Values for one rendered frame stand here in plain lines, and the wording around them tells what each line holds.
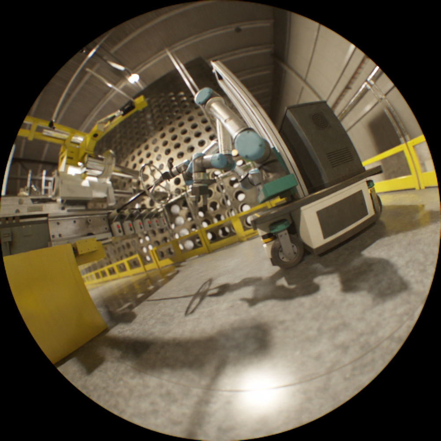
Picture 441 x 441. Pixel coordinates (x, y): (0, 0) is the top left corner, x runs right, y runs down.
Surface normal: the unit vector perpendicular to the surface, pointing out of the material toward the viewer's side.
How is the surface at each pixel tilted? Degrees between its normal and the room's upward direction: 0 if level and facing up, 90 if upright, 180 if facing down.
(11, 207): 90
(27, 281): 90
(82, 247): 90
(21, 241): 90
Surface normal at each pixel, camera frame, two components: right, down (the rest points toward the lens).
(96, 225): 0.90, -0.37
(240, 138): -0.49, 0.32
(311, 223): -0.20, 0.06
